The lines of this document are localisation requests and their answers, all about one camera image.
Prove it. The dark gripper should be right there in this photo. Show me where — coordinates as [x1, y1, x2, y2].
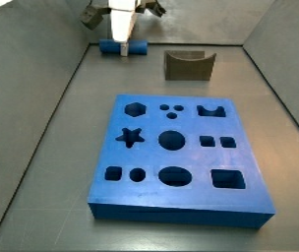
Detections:
[80, 0, 166, 56]

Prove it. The blue cylinder peg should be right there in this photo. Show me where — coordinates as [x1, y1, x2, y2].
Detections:
[100, 39, 146, 56]

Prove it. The dark curved cradle stand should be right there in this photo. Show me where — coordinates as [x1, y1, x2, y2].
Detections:
[164, 50, 216, 81]

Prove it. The blue shape sorter block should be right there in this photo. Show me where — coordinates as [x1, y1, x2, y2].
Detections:
[88, 94, 275, 228]

